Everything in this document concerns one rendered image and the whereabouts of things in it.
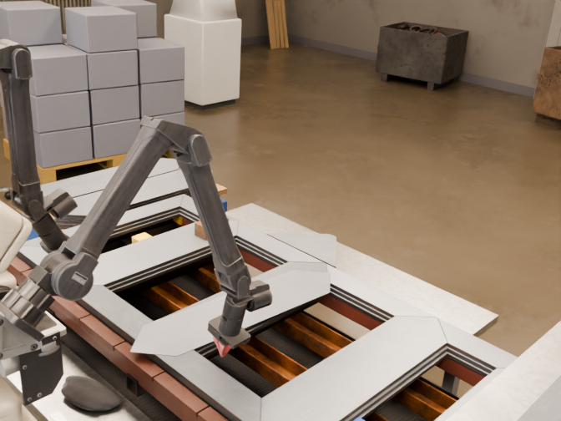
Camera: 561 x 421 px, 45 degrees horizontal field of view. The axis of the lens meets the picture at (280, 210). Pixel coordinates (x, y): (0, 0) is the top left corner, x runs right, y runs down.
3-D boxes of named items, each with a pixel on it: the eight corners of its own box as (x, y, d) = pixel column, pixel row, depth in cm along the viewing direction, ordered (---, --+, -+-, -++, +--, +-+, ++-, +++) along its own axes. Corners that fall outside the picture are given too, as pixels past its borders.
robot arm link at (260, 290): (217, 268, 168) (237, 278, 162) (254, 256, 175) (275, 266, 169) (219, 311, 172) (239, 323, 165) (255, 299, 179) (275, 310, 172)
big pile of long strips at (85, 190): (173, 164, 327) (172, 152, 325) (227, 188, 302) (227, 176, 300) (15, 204, 274) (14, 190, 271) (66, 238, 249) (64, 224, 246)
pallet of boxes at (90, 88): (138, 134, 620) (134, -3, 571) (186, 159, 564) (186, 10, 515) (4, 156, 547) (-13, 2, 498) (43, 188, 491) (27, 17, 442)
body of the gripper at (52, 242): (60, 232, 190) (47, 214, 185) (78, 245, 184) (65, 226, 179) (42, 247, 187) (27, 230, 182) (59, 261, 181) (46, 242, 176)
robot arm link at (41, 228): (22, 216, 177) (32, 223, 174) (42, 200, 180) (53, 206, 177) (35, 234, 182) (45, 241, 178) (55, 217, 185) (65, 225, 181)
